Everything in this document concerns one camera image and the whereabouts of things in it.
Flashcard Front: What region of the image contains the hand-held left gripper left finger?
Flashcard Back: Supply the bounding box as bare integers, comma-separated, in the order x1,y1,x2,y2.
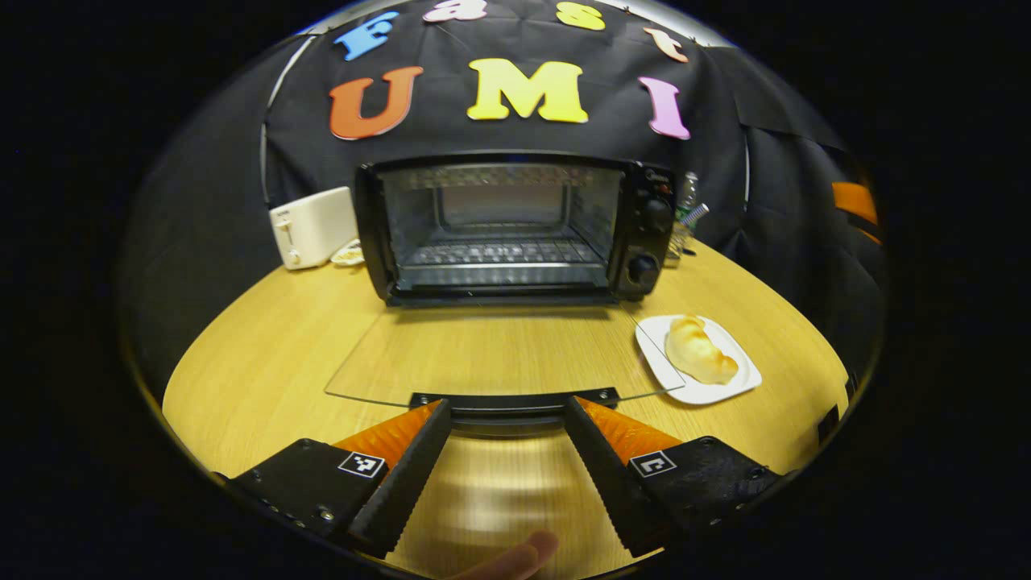
211,399,453,558

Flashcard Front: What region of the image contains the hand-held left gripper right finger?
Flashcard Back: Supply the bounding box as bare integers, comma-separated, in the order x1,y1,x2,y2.
562,396,784,560

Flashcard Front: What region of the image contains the golden croissant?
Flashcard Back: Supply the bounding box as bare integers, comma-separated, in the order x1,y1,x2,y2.
665,315,740,386

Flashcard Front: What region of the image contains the black electric oven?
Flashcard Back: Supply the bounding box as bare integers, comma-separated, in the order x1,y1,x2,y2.
325,151,687,441

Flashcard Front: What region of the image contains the white square plate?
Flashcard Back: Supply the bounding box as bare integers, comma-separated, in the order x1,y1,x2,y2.
634,313,764,406

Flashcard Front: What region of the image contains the green glass bottle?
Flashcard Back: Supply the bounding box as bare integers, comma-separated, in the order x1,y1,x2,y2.
675,171,700,222

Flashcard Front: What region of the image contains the white toaster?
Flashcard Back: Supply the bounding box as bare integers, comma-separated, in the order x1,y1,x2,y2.
269,186,359,271

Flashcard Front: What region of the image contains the black backdrop cloth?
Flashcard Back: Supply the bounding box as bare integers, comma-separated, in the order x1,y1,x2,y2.
121,0,887,379

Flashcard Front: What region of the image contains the small wire basket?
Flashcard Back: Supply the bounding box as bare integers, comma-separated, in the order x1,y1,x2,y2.
664,217,698,270

